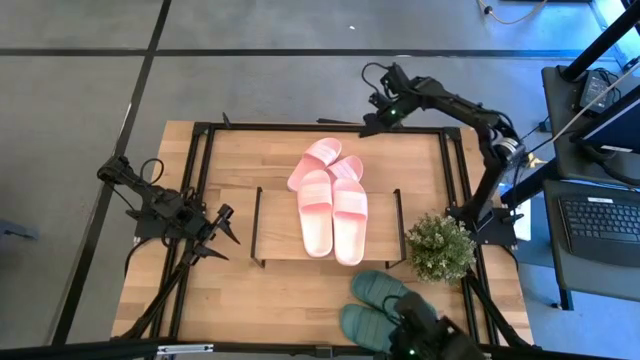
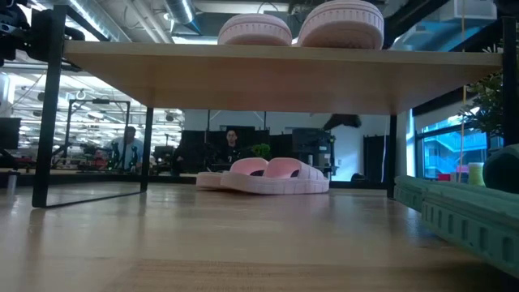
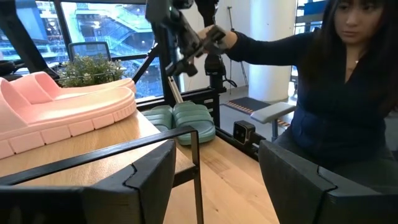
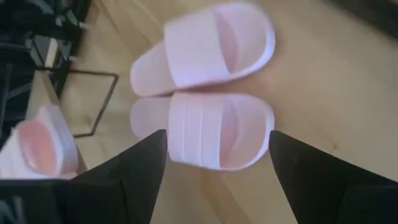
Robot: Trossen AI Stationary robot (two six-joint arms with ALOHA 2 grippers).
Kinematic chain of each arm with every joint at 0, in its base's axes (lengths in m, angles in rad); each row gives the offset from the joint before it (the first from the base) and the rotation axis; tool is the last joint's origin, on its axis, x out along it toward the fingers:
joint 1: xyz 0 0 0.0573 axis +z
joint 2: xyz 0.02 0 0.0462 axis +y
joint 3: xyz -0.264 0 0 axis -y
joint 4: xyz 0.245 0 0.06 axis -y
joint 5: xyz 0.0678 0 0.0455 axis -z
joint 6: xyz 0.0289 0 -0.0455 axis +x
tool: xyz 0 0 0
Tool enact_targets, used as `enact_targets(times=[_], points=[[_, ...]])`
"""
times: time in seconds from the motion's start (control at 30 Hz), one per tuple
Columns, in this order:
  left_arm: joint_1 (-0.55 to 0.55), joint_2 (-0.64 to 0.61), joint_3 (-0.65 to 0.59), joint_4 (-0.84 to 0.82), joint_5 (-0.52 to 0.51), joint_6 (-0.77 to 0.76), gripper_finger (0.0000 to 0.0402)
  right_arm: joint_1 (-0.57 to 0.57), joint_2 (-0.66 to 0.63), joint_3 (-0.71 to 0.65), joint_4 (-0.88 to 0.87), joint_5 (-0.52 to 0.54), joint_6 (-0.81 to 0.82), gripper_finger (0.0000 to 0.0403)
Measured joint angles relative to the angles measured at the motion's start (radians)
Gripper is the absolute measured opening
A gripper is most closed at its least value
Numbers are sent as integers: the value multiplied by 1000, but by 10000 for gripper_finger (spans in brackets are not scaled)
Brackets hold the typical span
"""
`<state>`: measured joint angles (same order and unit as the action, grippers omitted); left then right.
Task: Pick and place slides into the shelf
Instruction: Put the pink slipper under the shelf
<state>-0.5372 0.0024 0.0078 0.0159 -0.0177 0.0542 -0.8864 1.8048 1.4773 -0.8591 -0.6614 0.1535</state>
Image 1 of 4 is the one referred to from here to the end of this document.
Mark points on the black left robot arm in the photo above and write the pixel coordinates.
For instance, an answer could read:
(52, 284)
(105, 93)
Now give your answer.
(165, 210)

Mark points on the small yellow tag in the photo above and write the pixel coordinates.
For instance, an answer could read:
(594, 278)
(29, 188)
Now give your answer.
(536, 161)

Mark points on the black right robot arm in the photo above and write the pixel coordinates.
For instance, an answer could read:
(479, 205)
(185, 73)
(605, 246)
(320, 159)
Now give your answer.
(460, 107)

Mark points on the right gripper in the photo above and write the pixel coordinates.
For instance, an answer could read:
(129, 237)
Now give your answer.
(390, 114)

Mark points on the black diagonal pole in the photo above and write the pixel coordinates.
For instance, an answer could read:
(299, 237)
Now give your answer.
(600, 42)

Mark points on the dark flat monitor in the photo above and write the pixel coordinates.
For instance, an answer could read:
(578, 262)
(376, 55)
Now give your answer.
(620, 125)

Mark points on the dark grey keyboard desk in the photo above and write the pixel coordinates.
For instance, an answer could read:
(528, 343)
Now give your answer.
(600, 285)

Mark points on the green potted plant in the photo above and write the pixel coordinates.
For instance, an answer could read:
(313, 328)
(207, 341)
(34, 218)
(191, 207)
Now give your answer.
(440, 250)

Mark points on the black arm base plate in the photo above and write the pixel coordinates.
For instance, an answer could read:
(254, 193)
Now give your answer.
(500, 232)
(145, 230)

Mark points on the dark grey equipment desk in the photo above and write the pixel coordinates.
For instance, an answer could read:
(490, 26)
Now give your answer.
(555, 100)

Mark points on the silver metal bracket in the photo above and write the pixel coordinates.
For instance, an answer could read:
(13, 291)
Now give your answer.
(185, 348)

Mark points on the black metal table frame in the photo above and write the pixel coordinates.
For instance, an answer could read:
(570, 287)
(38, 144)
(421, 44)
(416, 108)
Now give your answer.
(280, 128)

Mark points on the wooden shelf black metal frame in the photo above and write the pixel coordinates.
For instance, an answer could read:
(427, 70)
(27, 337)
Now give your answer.
(280, 225)

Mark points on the green rubber slide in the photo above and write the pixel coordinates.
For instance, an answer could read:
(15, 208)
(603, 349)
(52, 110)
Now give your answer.
(372, 287)
(365, 327)

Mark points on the black keyboard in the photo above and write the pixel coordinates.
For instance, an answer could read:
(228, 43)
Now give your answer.
(600, 220)

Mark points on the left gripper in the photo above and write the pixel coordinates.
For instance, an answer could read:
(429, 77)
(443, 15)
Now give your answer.
(206, 232)

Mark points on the black rig crossbar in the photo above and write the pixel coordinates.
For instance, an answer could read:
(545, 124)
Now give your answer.
(100, 350)

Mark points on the black power adapter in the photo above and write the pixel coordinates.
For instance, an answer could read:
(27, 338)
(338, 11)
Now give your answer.
(595, 87)

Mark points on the white paper sheet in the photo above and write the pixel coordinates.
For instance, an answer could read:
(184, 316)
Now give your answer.
(524, 227)

